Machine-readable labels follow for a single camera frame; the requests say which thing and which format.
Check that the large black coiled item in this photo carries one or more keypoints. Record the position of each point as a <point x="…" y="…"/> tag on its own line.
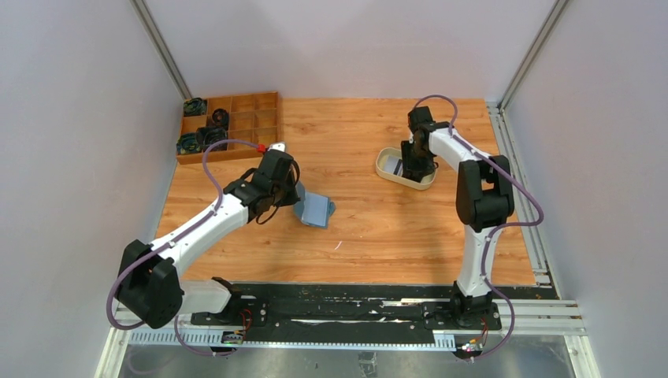
<point x="208" y="136"/>

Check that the black mounting base rail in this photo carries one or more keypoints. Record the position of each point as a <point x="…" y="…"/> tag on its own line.
<point x="345" y="313"/>

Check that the black coiled item bottom-left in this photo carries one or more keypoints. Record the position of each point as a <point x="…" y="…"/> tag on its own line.
<point x="188" y="144"/>

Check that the wooden compartment organizer box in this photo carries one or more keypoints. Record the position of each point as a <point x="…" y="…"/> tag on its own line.
<point x="255" y="119"/>

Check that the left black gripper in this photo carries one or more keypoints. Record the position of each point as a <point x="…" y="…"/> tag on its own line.
<point x="284" y="192"/>

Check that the black coiled item top-left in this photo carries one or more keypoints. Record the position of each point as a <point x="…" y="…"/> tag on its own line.
<point x="194" y="107"/>

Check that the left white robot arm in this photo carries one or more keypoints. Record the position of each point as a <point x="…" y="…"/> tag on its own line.
<point x="149" y="282"/>

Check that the cream oval tray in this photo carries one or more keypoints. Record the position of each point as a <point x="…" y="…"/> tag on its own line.
<point x="425" y="183"/>

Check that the black coiled item middle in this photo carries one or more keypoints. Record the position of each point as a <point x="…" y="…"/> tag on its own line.
<point x="220" y="119"/>

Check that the blue card holder wallet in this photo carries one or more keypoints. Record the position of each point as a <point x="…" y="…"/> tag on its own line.
<point x="314" y="210"/>

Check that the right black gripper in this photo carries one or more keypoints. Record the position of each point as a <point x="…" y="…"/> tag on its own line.
<point x="415" y="161"/>

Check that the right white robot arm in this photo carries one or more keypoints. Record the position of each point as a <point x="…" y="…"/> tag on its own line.
<point x="484" y="198"/>

